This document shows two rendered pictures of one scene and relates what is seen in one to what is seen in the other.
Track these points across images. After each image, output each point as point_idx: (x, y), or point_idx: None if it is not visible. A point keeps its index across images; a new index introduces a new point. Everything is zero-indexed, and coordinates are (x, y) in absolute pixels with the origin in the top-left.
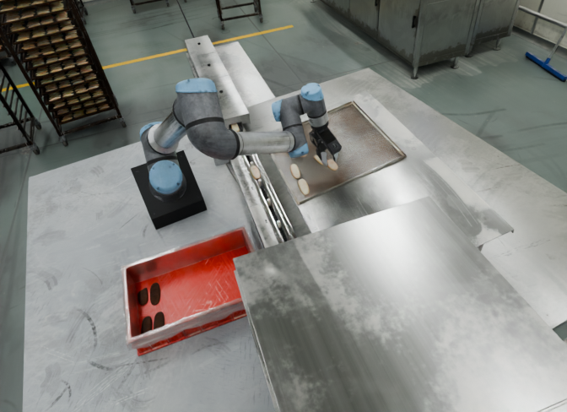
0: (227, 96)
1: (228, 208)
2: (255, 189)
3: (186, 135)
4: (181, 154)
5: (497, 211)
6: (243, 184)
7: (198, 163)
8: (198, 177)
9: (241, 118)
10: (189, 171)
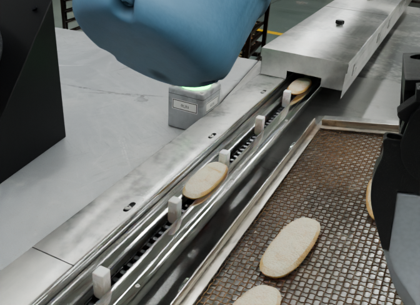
0: (341, 32)
1: (31, 217)
2: (129, 215)
3: None
4: (40, 5)
5: None
6: (128, 182)
7: (150, 104)
8: (106, 123)
9: (324, 70)
10: (19, 55)
